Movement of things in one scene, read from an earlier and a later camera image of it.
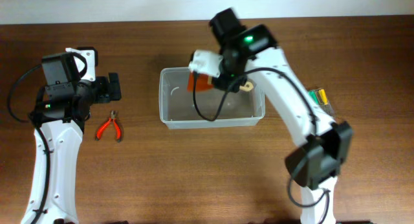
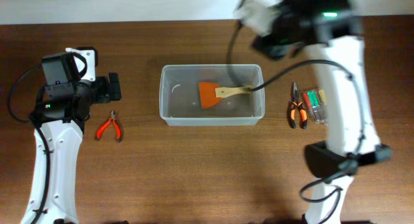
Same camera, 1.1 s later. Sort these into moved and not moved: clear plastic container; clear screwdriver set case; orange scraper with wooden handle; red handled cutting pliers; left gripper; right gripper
Moved: orange scraper with wooden handle; right gripper
Not moved: clear screwdriver set case; left gripper; clear plastic container; red handled cutting pliers
